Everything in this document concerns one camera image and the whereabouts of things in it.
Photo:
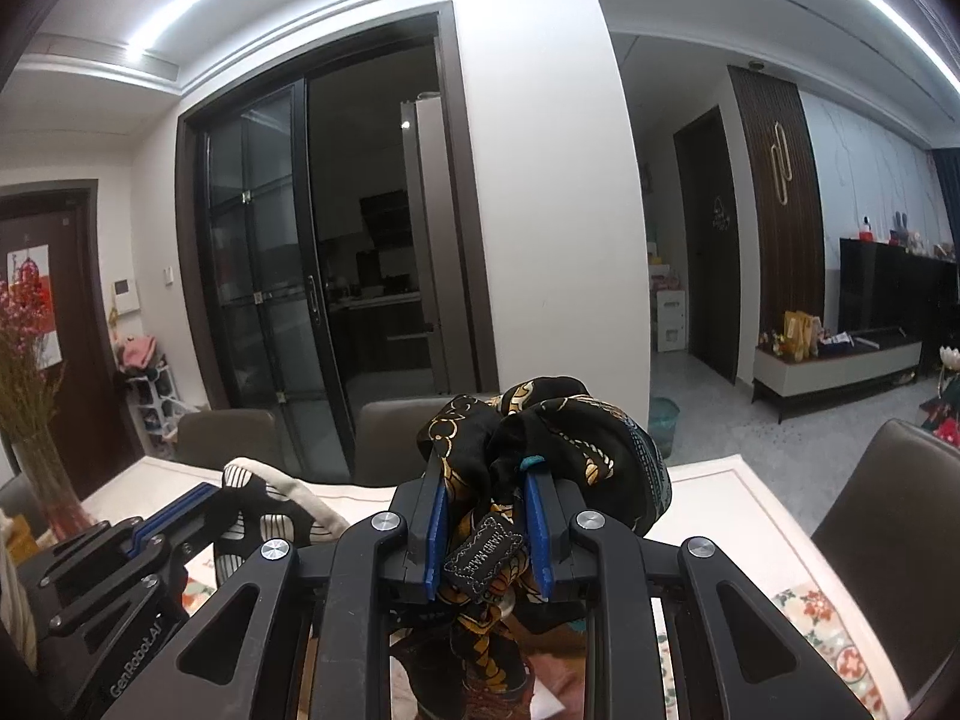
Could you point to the yellow gift bags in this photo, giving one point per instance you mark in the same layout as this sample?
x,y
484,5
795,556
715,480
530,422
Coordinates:
x,y
799,336

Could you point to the dark interior door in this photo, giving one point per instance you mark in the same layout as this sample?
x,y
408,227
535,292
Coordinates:
x,y
709,277

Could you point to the dried flower bouquet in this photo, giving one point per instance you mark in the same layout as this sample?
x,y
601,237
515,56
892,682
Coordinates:
x,y
22,375

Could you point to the white television cabinet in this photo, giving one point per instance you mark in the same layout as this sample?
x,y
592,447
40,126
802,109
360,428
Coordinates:
x,y
825,375

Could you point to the black gold patterned scarf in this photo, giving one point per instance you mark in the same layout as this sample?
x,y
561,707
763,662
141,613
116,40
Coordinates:
x,y
585,427

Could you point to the black glass sliding door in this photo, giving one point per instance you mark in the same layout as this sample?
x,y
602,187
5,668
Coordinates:
x,y
247,240

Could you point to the white shoe rack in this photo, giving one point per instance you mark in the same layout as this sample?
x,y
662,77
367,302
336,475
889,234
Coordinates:
x,y
154,409

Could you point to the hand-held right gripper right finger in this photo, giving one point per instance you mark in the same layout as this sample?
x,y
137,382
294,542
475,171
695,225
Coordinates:
x,y
536,540

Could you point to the white intercom panel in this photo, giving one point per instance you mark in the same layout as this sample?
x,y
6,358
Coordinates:
x,y
124,296

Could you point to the black white patterned oven mitt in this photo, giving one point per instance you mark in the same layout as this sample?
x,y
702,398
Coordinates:
x,y
300,502

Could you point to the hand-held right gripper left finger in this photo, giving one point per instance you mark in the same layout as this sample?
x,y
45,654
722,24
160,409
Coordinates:
x,y
435,540

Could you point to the black television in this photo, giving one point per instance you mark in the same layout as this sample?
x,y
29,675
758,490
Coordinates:
x,y
892,292

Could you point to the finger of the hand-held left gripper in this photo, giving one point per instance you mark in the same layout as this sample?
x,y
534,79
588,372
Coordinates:
x,y
176,501
165,551

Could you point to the grey dining chair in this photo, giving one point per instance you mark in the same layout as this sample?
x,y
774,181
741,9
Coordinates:
x,y
900,540
225,439
390,442

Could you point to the white drawer unit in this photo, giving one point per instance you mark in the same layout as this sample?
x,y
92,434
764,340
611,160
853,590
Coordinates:
x,y
671,322

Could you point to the red and white flower arrangement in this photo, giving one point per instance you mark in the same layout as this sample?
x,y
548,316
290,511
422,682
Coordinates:
x,y
945,420

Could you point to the pink glass vase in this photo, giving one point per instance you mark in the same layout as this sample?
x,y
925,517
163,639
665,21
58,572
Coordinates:
x,y
52,495

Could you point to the patterned tablecloth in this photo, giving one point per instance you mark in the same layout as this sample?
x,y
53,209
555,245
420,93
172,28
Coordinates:
x,y
750,495

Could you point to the teal waste bin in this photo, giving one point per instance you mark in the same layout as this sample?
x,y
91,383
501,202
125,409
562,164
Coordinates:
x,y
665,424

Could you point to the ceiling light strip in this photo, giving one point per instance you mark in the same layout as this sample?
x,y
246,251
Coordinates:
x,y
154,34

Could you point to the dark slatted wall panel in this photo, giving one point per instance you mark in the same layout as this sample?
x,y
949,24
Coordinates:
x,y
802,240

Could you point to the brown wooden door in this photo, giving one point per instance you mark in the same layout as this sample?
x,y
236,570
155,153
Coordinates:
x,y
82,405

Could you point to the gold clip wall ornament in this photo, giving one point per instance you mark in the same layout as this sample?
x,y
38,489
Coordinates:
x,y
781,165

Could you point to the red door poster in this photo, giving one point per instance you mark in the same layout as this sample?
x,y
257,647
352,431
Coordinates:
x,y
34,300

